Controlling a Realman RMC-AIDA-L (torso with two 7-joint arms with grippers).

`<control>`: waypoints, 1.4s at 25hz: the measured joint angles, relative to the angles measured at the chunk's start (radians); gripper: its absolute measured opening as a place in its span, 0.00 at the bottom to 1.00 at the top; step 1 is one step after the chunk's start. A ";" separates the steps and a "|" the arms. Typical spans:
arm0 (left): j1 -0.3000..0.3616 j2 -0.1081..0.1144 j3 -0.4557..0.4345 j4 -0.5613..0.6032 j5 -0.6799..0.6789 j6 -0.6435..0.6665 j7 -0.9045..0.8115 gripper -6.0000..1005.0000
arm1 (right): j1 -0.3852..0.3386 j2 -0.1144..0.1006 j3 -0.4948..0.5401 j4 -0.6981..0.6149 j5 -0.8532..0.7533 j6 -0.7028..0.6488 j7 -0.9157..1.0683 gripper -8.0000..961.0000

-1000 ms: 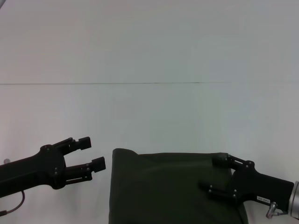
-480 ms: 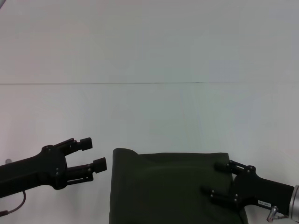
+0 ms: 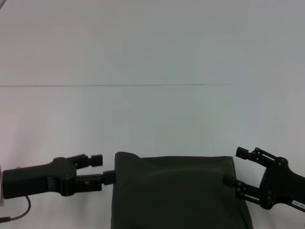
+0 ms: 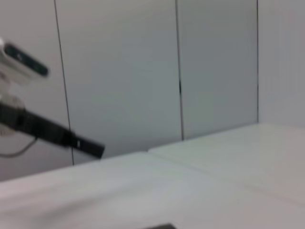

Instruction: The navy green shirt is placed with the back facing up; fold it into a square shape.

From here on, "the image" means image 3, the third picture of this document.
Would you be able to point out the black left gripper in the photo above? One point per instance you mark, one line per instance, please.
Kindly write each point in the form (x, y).
(35, 179)

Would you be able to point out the dark green shirt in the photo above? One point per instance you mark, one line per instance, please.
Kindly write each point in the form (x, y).
(178, 190)

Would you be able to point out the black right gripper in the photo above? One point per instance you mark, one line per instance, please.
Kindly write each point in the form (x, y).
(281, 186)

